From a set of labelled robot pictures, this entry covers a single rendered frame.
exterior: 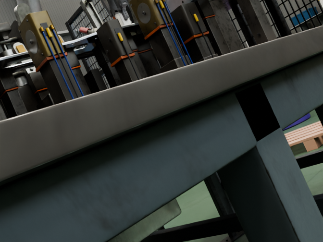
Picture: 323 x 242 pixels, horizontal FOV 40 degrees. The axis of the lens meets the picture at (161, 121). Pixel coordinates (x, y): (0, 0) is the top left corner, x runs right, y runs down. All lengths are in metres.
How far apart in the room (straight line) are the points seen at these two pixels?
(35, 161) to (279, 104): 0.42
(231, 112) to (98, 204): 0.24
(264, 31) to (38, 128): 1.06
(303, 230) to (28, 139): 0.40
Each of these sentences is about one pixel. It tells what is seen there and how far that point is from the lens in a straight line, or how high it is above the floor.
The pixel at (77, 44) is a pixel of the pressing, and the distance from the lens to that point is 1.39.
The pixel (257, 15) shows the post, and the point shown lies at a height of 0.84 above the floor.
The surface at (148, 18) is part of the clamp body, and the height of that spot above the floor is 0.97.
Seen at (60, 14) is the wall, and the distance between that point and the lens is 12.14.
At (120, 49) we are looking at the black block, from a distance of 1.24.
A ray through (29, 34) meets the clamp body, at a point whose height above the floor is 1.01.
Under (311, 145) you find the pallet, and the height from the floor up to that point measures 0.04.
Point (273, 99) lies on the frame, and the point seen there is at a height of 0.63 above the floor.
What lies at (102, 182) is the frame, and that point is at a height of 0.63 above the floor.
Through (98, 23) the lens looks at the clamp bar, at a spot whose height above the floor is 1.11.
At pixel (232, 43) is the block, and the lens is 1.58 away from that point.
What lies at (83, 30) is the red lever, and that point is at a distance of 1.76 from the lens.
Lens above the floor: 0.65
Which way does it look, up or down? 2 degrees up
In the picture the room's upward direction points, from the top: 24 degrees counter-clockwise
